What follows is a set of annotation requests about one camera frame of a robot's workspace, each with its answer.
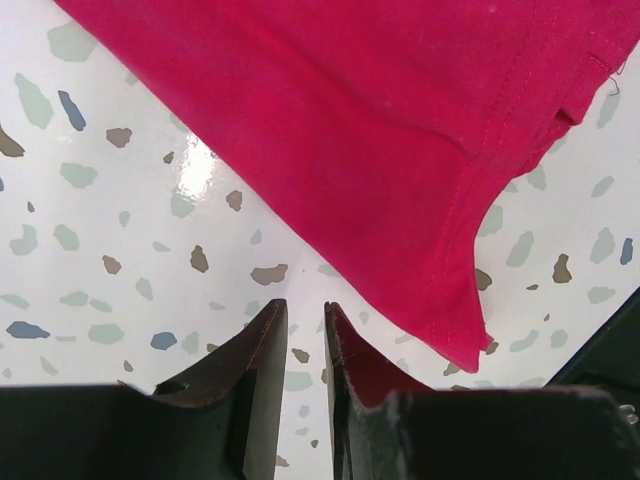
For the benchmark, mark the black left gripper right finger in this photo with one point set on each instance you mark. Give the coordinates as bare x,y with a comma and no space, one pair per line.
388,425

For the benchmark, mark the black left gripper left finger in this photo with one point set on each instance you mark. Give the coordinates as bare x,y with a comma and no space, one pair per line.
217,419

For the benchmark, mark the magenta red t shirt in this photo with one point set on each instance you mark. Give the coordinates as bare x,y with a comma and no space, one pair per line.
381,132

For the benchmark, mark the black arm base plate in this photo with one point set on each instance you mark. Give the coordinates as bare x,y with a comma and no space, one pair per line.
609,360

